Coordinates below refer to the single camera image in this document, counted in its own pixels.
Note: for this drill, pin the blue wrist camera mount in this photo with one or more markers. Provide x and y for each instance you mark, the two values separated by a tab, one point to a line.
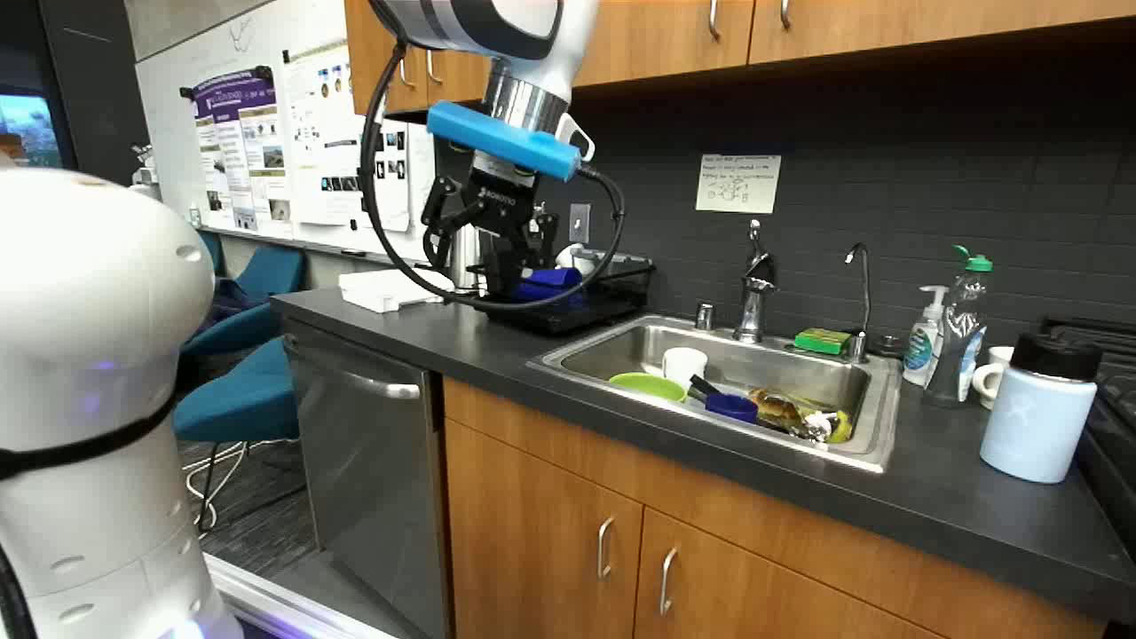
502	140

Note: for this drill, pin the blue container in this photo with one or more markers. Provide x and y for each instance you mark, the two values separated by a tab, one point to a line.
548	285

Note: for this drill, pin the yellow dirty dishes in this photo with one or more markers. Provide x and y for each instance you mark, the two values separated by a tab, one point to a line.
799	412

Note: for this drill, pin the thin chrome water tap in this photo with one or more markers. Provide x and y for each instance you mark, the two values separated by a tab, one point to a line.
863	295

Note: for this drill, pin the wooden cabinet front panel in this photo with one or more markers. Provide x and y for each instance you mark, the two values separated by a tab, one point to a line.
734	499

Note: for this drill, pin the blue utensil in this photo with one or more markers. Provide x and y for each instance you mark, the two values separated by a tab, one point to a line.
725	407

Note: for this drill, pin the aluminium frame rail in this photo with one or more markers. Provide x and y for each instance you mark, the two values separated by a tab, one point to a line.
295	605

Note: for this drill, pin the wooden cupboard door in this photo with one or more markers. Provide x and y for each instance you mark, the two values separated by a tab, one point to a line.
464	81
650	41
947	20
367	60

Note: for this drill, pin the white mug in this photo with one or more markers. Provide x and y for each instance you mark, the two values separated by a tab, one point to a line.
992	377

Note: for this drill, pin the poster with purple header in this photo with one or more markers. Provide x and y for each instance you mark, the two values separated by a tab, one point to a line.
234	131

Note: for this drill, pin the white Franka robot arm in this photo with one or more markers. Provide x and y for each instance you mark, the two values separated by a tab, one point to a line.
95	357

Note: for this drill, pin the stainless steel dishwasher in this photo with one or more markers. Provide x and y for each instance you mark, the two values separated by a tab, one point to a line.
373	499

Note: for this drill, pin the black dish rack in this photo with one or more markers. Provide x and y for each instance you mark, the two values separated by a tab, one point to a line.
592	307

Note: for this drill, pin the green plate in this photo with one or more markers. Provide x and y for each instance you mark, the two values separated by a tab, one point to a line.
644	384

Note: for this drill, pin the white wall note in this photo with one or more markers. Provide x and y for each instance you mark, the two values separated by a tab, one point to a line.
740	184

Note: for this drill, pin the white flat box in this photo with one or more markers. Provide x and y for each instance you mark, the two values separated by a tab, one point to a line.
386	288

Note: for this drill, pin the green capped dish soap bottle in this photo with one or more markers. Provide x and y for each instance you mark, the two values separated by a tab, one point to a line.
964	331

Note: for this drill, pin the white curved object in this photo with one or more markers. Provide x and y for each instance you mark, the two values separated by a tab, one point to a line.
572	256

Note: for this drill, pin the white poster with dark photos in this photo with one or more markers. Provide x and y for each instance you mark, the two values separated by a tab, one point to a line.
343	131

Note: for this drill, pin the small chrome sink fitting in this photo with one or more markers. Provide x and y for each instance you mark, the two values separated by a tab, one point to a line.
703	319

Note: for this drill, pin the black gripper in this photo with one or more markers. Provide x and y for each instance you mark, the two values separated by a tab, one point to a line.
499	197

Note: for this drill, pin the hand soap pump bottle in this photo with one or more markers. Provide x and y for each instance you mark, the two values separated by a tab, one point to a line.
925	346

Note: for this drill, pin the computer monitor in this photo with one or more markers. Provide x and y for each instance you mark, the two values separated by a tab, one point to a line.
25	131

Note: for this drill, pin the white cup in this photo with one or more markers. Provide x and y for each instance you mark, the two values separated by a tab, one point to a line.
1034	421
684	365

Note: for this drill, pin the wooden lower cabinet door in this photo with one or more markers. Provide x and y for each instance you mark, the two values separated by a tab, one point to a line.
534	556
756	605

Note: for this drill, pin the chrome kitchen faucet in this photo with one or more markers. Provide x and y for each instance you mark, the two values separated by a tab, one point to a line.
755	285

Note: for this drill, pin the blue chair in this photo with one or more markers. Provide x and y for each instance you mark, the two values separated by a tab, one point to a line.
267	280
241	397

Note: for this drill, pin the white wall outlet plate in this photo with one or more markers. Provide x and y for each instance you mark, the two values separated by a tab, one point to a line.
581	222

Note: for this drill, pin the stainless steel sink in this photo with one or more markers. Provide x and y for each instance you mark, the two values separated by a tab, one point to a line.
606	349

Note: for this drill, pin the white whiteboard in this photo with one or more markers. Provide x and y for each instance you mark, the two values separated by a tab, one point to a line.
163	131

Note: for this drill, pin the green sponge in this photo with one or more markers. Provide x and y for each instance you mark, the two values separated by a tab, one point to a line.
821	341

